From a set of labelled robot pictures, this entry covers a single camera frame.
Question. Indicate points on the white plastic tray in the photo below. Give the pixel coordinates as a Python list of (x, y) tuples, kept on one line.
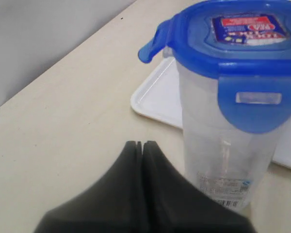
[(158, 98)]

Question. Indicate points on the blue bottle lid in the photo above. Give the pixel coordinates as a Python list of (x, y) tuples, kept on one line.
[(246, 46)]

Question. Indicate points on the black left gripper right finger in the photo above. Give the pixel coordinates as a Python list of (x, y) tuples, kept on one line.
[(174, 205)]

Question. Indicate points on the clear plastic tea bottle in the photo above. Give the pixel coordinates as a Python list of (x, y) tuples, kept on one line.
[(222, 161)]

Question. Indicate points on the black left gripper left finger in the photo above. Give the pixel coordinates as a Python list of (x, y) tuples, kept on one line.
[(114, 204)]

